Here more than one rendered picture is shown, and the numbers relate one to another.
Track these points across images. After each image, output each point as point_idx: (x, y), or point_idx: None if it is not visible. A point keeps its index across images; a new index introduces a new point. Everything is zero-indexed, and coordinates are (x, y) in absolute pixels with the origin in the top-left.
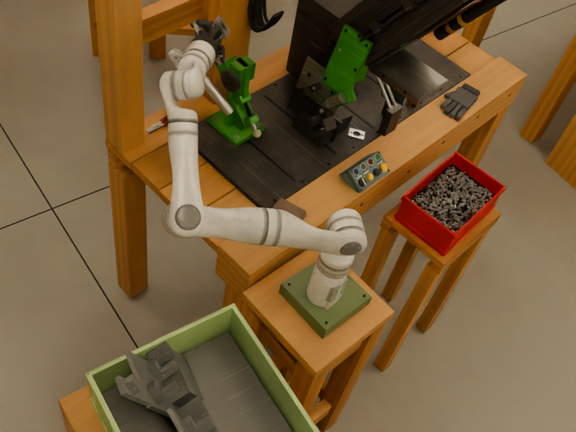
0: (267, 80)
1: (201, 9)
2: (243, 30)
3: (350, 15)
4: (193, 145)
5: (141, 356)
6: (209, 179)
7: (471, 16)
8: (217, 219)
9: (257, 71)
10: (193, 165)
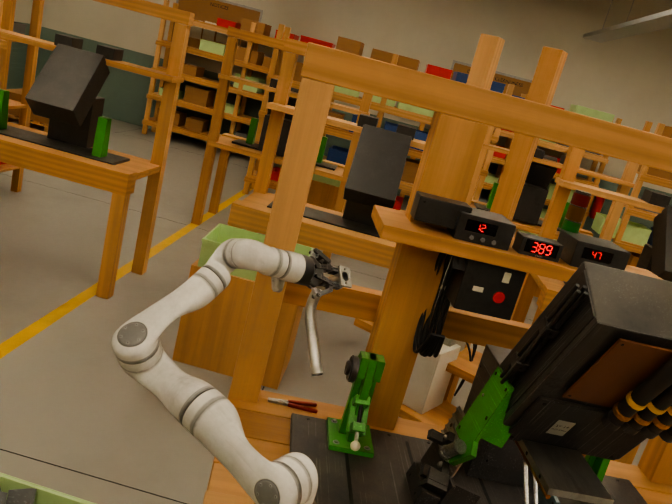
0: (427, 439)
1: (376, 310)
2: (406, 349)
3: (506, 359)
4: (198, 289)
5: (6, 490)
6: (273, 455)
7: (641, 392)
8: (167, 374)
9: (424, 430)
10: (182, 301)
